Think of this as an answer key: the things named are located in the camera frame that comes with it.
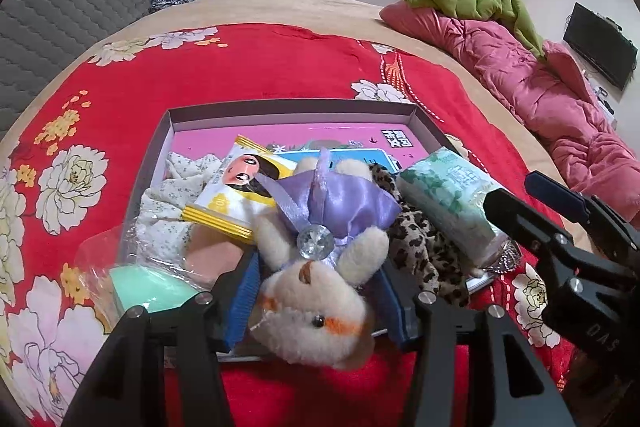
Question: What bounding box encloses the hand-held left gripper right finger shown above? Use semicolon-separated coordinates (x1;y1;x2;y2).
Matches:
372;263;576;427

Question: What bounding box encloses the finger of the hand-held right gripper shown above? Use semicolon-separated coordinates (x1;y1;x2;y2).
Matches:
525;171;640;254
483;188;637;289

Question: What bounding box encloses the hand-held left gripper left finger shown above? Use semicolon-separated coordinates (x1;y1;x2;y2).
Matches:
60;251;263;427

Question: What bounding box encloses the pink makeup sponge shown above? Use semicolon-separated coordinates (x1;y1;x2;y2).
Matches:
182;224;253;290

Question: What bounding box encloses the beige plush toy purple dress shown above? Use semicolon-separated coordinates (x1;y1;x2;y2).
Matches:
248;147;403;370

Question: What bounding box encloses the leopard print plush item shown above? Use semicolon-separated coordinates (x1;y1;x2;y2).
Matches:
367;163;471;308

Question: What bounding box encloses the green tissue pack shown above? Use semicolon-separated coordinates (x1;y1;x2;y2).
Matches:
397;147;506;269

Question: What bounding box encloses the green makeup sponge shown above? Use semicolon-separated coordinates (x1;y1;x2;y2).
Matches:
74;237;211;325

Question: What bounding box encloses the white floral scrunchie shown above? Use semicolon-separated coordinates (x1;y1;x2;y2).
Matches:
136;151;223;258

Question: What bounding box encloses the grey cardboard box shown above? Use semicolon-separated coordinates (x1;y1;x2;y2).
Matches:
117;101;503;364

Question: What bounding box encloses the pink quilt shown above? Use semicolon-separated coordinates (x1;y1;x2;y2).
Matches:
380;2;640;230

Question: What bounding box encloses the black television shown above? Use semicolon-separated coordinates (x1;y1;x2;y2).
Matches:
562;2;640;91

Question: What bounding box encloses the pink and blue book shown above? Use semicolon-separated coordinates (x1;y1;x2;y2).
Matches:
167;123;431;188

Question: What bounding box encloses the red floral blanket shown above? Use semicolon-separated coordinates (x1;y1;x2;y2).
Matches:
0;23;576;427

